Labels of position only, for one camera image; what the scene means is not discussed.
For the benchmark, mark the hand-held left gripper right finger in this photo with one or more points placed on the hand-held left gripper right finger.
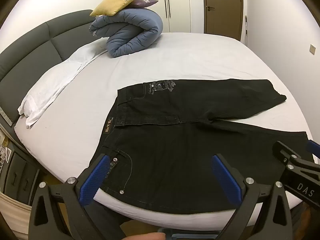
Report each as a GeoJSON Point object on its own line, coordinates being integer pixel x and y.
{"type": "Point", "coordinates": [226, 178]}

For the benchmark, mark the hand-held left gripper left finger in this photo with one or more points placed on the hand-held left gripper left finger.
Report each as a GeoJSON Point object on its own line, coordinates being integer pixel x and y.
{"type": "Point", "coordinates": [93, 178]}

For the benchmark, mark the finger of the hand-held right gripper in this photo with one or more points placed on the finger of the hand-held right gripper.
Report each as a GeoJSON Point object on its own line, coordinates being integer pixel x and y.
{"type": "Point", "coordinates": [283, 151]}
{"type": "Point", "coordinates": [313, 148]}

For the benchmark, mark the black denim pants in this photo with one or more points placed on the black denim pants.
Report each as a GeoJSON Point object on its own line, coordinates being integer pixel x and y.
{"type": "Point", "coordinates": [162, 155]}

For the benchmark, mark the person's left hand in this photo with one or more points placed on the person's left hand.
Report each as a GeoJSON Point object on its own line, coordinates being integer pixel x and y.
{"type": "Point", "coordinates": [147, 236]}

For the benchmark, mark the dark nightstand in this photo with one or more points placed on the dark nightstand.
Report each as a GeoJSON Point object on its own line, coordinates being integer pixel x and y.
{"type": "Point", "coordinates": [17, 175]}

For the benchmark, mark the folded white sheet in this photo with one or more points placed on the folded white sheet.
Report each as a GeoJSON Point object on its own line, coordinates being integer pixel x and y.
{"type": "Point", "coordinates": [57, 80]}

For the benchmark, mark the bed with white sheet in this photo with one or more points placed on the bed with white sheet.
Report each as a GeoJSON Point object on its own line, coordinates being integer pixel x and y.
{"type": "Point", "coordinates": [200, 60]}

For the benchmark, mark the grey padded headboard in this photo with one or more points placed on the grey padded headboard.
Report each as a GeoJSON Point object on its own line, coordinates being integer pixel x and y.
{"type": "Point", "coordinates": [37, 45]}

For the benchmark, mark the rolled blue duvet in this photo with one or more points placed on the rolled blue duvet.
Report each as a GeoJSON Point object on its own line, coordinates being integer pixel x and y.
{"type": "Point", "coordinates": [132, 32]}

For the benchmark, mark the brown door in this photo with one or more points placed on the brown door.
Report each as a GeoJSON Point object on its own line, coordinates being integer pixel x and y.
{"type": "Point", "coordinates": [225, 10]}

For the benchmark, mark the yellow patterned pillow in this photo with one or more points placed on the yellow patterned pillow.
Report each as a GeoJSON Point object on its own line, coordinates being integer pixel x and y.
{"type": "Point", "coordinates": [116, 1]}

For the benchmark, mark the purple patterned pillow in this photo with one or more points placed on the purple patterned pillow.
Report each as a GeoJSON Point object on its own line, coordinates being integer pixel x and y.
{"type": "Point", "coordinates": [146, 2]}

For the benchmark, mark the beige wall socket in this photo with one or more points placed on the beige wall socket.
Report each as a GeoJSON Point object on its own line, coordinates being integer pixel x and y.
{"type": "Point", "coordinates": [312, 49]}

